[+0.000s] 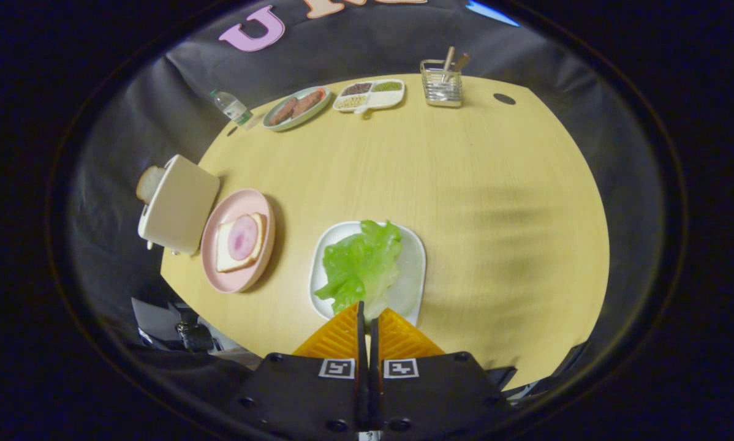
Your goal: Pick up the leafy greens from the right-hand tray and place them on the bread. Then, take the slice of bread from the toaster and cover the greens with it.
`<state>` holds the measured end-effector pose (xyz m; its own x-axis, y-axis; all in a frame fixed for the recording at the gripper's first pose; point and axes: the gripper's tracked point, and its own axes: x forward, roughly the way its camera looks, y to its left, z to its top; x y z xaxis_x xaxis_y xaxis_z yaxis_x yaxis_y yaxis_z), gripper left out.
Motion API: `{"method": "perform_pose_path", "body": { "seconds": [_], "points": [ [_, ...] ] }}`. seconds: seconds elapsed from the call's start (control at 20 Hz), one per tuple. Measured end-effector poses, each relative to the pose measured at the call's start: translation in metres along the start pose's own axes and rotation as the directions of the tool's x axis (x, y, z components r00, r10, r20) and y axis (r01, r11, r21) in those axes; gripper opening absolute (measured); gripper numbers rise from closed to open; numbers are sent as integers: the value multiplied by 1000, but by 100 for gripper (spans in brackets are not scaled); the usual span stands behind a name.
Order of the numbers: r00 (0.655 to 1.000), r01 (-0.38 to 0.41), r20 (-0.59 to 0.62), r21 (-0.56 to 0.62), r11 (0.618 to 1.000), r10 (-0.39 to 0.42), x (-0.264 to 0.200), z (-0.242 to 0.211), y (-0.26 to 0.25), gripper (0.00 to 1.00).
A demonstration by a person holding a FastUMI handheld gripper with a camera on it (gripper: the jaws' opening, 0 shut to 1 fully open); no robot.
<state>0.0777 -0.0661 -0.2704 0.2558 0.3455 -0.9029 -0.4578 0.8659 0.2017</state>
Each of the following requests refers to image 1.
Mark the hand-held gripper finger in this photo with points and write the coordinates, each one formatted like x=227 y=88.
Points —
x=361 y=324
x=374 y=334

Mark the green lettuce leaf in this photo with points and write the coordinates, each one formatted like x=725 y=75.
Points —
x=358 y=266

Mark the white square plate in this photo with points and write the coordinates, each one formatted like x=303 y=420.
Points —
x=411 y=269

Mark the white bread slice with ham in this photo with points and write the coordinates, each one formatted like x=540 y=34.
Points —
x=239 y=242

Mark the pink round plate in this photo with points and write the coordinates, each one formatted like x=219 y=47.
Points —
x=220 y=269

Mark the cream toaster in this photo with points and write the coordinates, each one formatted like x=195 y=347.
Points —
x=180 y=205

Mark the green oval plate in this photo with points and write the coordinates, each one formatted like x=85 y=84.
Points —
x=296 y=109

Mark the brown sausage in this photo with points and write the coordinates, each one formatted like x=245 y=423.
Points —
x=282 y=111
x=307 y=103

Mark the white divided condiment tray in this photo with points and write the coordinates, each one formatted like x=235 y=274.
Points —
x=370 y=95

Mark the clear plastic water bottle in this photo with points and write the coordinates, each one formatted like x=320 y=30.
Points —
x=231 y=107

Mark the toasted bread slice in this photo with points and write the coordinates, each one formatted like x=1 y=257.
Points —
x=149 y=182

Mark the black backdrop cloth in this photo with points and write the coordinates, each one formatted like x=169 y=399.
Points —
x=128 y=122

